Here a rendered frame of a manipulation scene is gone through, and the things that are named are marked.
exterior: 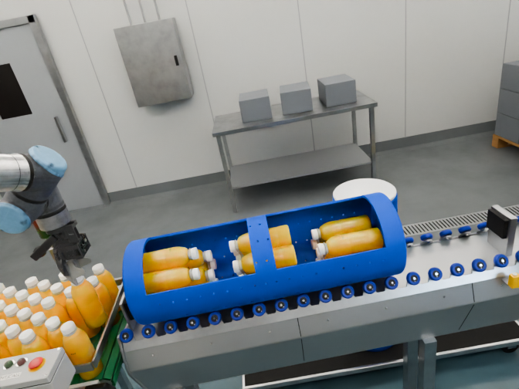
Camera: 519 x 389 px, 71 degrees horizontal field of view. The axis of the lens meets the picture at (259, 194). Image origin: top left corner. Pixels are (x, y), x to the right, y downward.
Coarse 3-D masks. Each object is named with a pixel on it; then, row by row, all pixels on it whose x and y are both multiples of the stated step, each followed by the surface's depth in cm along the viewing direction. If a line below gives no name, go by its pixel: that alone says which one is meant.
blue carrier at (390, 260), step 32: (224, 224) 126; (256, 224) 117; (288, 224) 135; (320, 224) 137; (384, 224) 112; (128, 256) 114; (256, 256) 111; (352, 256) 111; (384, 256) 111; (128, 288) 110; (192, 288) 111; (224, 288) 111; (256, 288) 112; (288, 288) 114; (320, 288) 117; (160, 320) 117
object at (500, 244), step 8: (496, 208) 128; (488, 216) 130; (496, 216) 126; (504, 216) 124; (512, 216) 122; (488, 224) 131; (496, 224) 127; (504, 224) 122; (512, 224) 122; (488, 232) 135; (496, 232) 128; (504, 232) 124; (512, 232) 123; (488, 240) 136; (496, 240) 131; (504, 240) 126; (512, 240) 125; (496, 248) 132; (504, 248) 127; (512, 248) 126
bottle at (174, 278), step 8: (152, 272) 118; (160, 272) 117; (168, 272) 116; (176, 272) 116; (184, 272) 117; (144, 280) 116; (152, 280) 116; (160, 280) 115; (168, 280) 115; (176, 280) 115; (184, 280) 116; (192, 280) 118; (152, 288) 115; (160, 288) 116; (168, 288) 116; (176, 288) 117
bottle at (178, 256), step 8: (168, 248) 122; (176, 248) 121; (184, 248) 121; (144, 256) 120; (152, 256) 119; (160, 256) 119; (168, 256) 119; (176, 256) 119; (184, 256) 119; (144, 264) 119; (152, 264) 119; (160, 264) 119; (168, 264) 119; (176, 264) 119; (184, 264) 121; (144, 272) 120
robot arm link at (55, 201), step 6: (54, 192) 104; (54, 198) 104; (60, 198) 107; (54, 204) 105; (60, 204) 106; (48, 210) 104; (54, 210) 105; (60, 210) 106; (42, 216) 104; (48, 216) 104
